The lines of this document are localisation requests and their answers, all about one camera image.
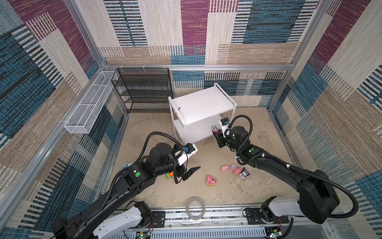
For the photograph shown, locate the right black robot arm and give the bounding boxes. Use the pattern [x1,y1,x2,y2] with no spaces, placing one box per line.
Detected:
[212,115,359,224]

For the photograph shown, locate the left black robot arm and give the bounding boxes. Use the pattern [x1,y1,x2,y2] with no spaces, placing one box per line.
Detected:
[53,131,198,239]

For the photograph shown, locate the white two-tier shelf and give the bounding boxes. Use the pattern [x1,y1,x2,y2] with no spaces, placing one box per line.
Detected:
[168,83,237,144]

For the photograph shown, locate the pink bear donut toy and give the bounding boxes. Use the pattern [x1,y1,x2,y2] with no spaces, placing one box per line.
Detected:
[206,175,217,186]

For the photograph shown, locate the pink pig toy right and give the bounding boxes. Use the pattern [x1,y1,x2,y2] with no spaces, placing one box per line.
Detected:
[220,165,230,172]

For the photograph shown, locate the pink round figure toy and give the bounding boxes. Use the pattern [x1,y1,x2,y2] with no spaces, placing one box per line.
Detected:
[230,164,242,175]

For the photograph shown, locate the clear tape roll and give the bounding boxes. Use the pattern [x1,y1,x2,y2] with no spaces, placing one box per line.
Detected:
[185,197,206,221]

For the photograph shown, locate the black white kuromi figure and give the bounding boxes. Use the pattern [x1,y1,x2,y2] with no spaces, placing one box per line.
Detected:
[239,168,250,179]

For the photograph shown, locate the treehouse book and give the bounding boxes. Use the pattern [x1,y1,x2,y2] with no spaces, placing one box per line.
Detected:
[122,162,133,169]

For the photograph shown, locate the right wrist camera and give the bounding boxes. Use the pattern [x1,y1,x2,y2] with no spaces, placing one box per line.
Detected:
[220,118,231,138]

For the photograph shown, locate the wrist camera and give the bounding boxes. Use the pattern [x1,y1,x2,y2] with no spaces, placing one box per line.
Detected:
[220,118,231,138]
[177,143,198,166]

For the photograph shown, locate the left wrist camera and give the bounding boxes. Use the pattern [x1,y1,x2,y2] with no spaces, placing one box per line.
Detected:
[177,143,198,166]

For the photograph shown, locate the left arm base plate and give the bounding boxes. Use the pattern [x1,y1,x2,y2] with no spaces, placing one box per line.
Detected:
[135,211,166,230]

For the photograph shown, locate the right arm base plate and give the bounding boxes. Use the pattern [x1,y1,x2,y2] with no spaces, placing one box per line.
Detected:
[242,207,289,225]

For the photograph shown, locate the black wire rack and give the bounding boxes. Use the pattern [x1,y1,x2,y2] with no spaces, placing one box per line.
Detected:
[111,68,173,113]

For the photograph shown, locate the white wire basket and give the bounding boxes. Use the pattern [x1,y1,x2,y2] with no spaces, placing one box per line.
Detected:
[65,71,114,134]

